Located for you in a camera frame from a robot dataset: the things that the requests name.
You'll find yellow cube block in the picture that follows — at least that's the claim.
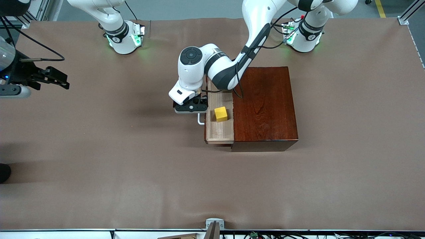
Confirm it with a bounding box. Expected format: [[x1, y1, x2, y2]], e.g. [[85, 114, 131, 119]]
[[214, 106, 229, 123]]

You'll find wooden drawer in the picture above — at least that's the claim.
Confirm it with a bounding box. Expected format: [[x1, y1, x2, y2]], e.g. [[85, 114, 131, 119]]
[[204, 78, 235, 145]]

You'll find dark wooden drawer cabinet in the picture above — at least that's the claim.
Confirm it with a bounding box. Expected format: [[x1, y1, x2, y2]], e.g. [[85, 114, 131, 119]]
[[231, 66, 299, 152]]

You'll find table cover sheet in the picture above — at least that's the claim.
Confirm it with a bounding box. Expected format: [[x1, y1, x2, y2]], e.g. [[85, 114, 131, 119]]
[[0, 17, 425, 231]]

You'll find black round object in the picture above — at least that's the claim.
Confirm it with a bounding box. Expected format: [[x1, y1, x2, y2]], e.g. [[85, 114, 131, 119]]
[[0, 163, 12, 184]]

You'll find light wooden board piece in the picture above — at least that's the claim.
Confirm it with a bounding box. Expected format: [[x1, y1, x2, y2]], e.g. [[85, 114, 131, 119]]
[[157, 233, 200, 239]]

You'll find aluminium frame profile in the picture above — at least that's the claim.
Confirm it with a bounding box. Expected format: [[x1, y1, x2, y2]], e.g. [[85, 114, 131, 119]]
[[398, 0, 425, 26], [13, 0, 51, 29]]

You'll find black right arm base cable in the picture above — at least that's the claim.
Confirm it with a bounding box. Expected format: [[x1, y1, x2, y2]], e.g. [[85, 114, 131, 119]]
[[124, 0, 138, 21]]

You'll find black arm base cable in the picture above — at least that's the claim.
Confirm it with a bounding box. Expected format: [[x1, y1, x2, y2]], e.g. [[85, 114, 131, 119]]
[[124, 0, 138, 21], [272, 15, 302, 36]]

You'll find black left arm base cable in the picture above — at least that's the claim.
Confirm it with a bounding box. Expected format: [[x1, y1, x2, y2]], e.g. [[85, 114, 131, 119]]
[[272, 15, 302, 36]]

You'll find grey camera mount clamp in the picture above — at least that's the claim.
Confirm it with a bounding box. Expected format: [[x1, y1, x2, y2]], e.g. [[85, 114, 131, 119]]
[[205, 218, 225, 239]]

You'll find white table edge rail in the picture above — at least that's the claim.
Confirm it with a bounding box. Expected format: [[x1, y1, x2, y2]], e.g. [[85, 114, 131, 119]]
[[0, 229, 425, 239]]

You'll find black cable tangle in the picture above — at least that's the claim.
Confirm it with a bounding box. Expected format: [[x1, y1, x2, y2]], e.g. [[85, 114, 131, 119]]
[[222, 231, 425, 239]]

